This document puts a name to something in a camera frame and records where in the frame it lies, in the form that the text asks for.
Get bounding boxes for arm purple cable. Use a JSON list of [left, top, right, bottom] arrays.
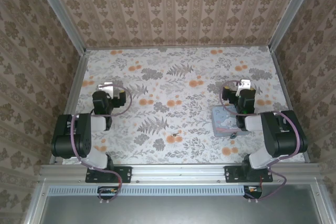
[[70, 84, 133, 204], [221, 79, 302, 204]]

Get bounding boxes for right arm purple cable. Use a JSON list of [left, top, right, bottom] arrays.
[[221, 79, 302, 204]]

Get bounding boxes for right arm cable connector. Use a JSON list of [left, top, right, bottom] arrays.
[[243, 185, 263, 199]]

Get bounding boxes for left arm cable connector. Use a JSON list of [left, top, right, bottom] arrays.
[[97, 186, 119, 199]]

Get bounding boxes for arm cable connector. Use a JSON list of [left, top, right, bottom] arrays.
[[97, 186, 119, 199], [243, 185, 263, 199]]

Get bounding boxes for white slotted cable duct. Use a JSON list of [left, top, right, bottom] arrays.
[[48, 185, 259, 196]]

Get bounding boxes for silver metal strip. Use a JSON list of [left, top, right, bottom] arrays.
[[23, 0, 336, 224]]

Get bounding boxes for pastel cartoon pouch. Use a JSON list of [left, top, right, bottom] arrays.
[[211, 104, 250, 137]]

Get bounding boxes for grey metal sheet panel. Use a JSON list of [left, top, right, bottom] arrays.
[[25, 178, 328, 224]]

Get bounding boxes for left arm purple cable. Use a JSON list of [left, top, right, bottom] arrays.
[[70, 84, 133, 204]]

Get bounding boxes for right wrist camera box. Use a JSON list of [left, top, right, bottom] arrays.
[[235, 79, 252, 98]]

